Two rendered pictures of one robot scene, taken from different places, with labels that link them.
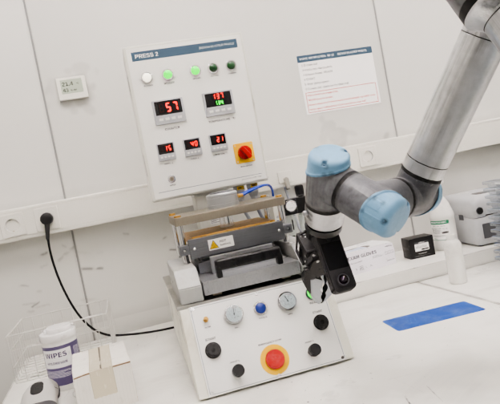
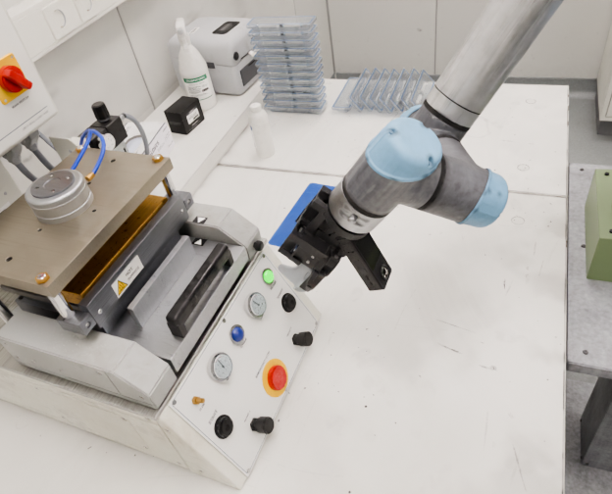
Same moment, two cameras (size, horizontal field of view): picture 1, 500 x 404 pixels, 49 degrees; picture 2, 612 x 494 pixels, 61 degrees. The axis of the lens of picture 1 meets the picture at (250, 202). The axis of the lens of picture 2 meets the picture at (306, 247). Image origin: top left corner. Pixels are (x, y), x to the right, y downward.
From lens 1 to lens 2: 0.85 m
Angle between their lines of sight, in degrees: 58
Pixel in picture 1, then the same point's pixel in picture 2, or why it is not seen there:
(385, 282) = (197, 180)
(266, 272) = (223, 286)
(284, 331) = (267, 340)
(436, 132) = (501, 73)
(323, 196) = (409, 201)
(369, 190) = (479, 180)
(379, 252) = (161, 141)
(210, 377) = (237, 457)
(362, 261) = not seen: hidden behind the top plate
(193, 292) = (165, 381)
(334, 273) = (377, 271)
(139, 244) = not seen: outside the picture
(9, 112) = not seen: outside the picture
